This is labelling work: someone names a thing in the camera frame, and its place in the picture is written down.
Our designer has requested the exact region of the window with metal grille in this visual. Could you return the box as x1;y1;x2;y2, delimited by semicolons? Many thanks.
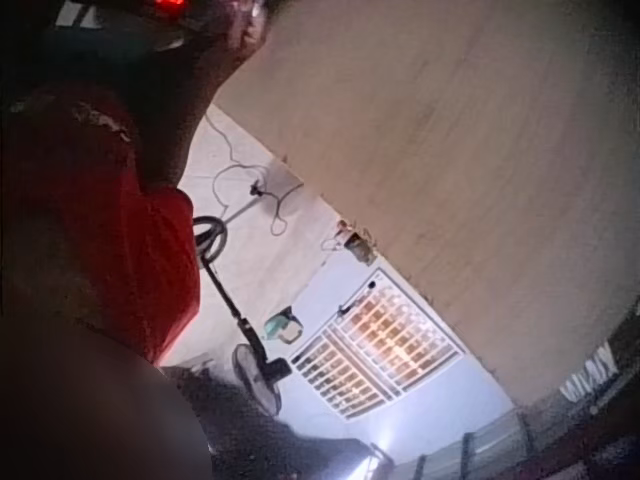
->
288;267;462;422

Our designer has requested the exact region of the dark heap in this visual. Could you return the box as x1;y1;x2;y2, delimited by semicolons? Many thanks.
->
162;363;394;480

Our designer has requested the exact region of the dark teal striped object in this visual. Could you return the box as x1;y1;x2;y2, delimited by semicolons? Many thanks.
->
42;0;187;57

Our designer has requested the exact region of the teal and white wall fixture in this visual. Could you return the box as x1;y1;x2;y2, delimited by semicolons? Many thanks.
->
261;308;304;346

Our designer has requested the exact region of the person's right hand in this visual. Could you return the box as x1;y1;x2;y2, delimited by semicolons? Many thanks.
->
224;0;272;54

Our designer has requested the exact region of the white stick with black plug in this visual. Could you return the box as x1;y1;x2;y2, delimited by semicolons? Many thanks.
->
227;183;267;224

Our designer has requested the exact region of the small clutter by wall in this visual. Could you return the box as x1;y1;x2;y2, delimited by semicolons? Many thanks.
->
320;218;379;267

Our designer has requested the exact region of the white floor cable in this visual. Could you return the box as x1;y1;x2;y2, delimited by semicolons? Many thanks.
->
203;112;306;237

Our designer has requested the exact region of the black standing fan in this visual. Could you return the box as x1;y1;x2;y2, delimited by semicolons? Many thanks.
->
191;214;294;419

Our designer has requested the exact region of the red glowing object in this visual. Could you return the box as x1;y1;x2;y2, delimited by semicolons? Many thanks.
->
149;0;194;18

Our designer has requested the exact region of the glass railing shelf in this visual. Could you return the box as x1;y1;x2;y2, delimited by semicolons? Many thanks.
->
367;294;640;480

